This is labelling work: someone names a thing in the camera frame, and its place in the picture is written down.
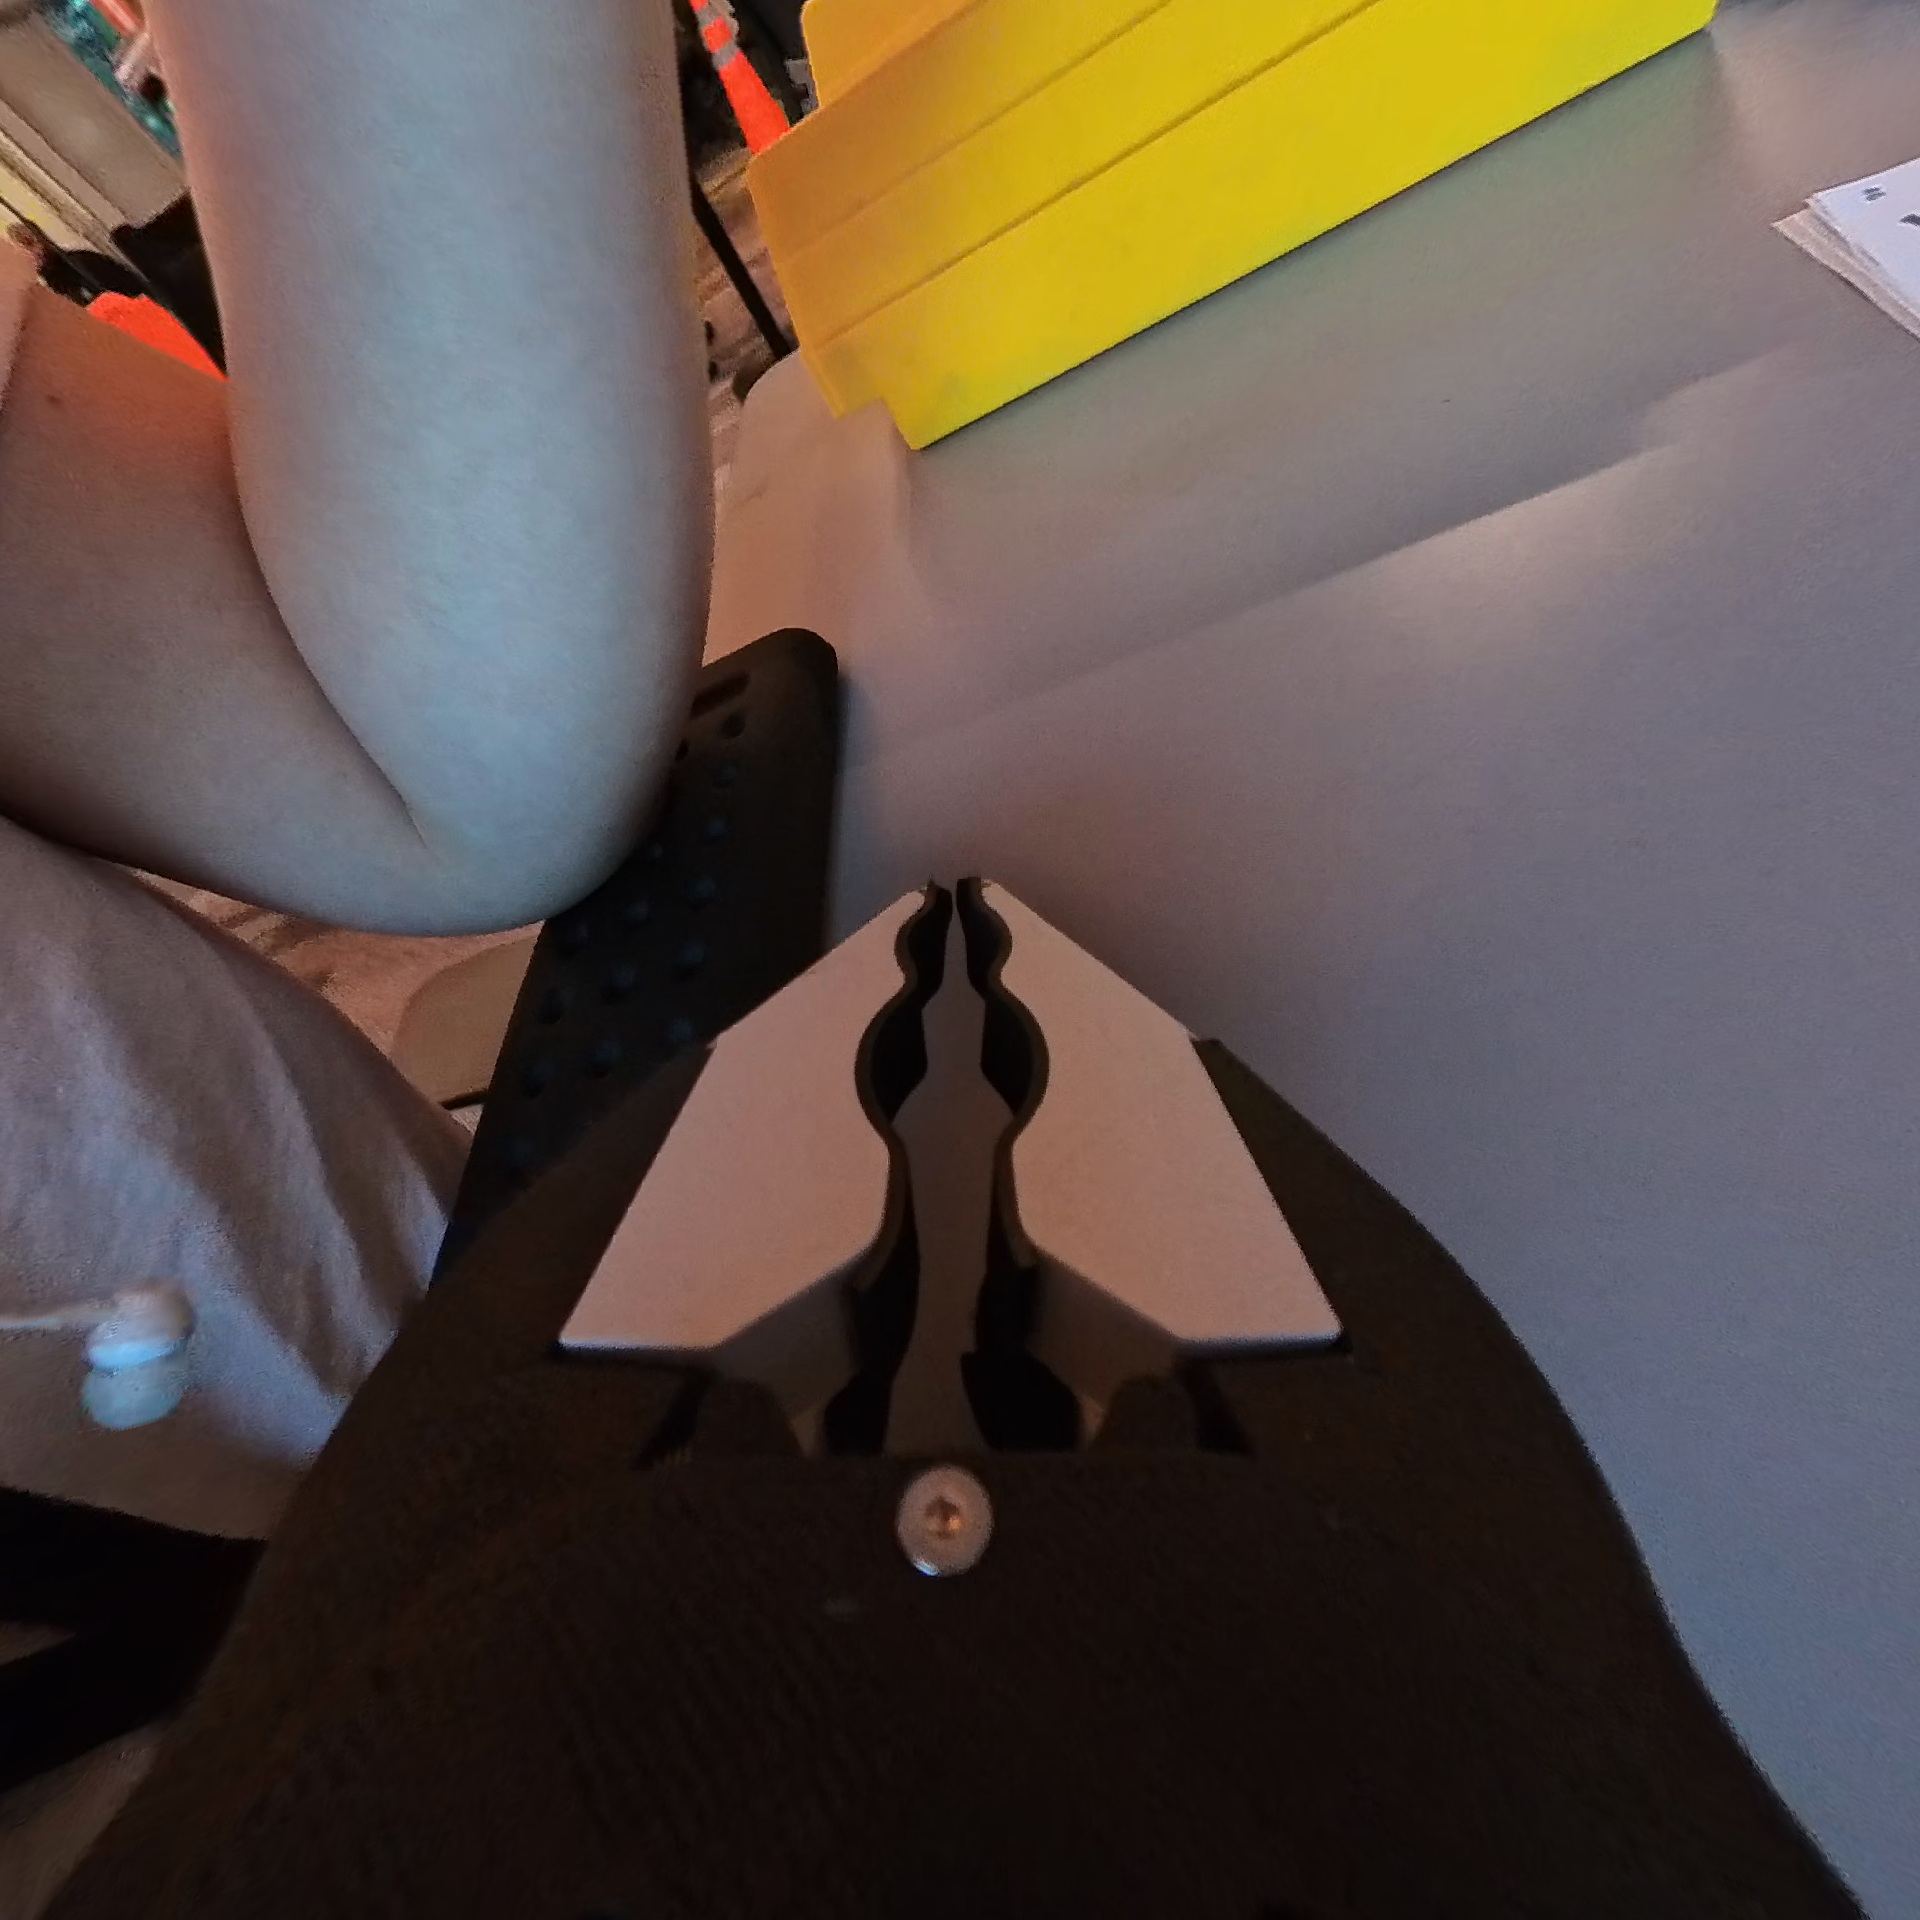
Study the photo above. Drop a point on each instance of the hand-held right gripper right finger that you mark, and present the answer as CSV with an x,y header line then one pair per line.
x,y
1154,1184

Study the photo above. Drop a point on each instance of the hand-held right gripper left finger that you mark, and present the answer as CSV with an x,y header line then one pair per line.
x,y
751,1184

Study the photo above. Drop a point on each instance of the person's left forearm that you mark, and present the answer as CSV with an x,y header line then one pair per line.
x,y
451,375

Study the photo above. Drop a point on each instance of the grey desk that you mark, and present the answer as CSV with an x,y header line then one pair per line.
x,y
1501,751

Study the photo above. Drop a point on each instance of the black perforated chair armrest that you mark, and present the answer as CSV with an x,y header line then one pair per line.
x,y
705,901

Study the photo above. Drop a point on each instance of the person's white shirt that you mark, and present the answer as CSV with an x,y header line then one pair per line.
x,y
181,1081

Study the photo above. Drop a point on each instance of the yellow plastic bin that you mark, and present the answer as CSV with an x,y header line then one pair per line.
x,y
1125,195

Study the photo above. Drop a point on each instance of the orange striped cone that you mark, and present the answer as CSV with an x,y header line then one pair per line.
x,y
751,74

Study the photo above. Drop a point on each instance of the open white instruction booklet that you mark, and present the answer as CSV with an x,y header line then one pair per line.
x,y
1874,225

